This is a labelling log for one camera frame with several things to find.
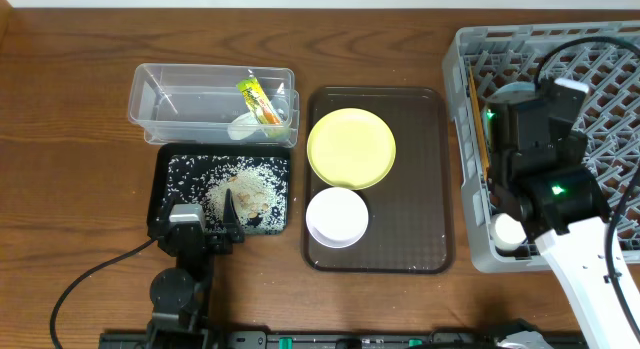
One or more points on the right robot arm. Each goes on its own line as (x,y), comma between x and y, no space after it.
(537,175)

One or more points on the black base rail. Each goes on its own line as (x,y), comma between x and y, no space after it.
(261,340)

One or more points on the rice and food scraps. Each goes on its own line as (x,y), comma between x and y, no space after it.
(259,188)

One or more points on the grey dishwasher rack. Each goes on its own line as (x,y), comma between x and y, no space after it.
(501,55)

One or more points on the dark brown serving tray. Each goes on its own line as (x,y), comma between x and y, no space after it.
(411,226)

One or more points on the wooden chopstick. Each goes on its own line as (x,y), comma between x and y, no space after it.
(484,157)
(473,95)

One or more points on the yellow plate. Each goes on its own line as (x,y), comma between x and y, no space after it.
(352,148)

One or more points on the white tissue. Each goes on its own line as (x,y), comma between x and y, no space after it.
(245,127)

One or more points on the clear plastic bin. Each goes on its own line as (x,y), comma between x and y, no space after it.
(195,103)

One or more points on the black waste tray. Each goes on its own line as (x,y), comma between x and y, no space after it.
(169,150)

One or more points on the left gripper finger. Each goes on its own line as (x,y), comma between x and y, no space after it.
(230,219)
(158,218)

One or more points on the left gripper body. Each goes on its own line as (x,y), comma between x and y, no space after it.
(209,239)

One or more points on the white cup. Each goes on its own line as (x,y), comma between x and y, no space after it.
(507,233)

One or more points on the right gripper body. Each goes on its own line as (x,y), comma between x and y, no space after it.
(507,123)

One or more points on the light blue bowl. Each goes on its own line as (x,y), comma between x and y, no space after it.
(513,93)

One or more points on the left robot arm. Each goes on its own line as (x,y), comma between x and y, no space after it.
(180,294)

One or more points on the white bowl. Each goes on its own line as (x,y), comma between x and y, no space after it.
(337,217)

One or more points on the green snack wrapper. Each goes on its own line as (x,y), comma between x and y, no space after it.
(257,102)

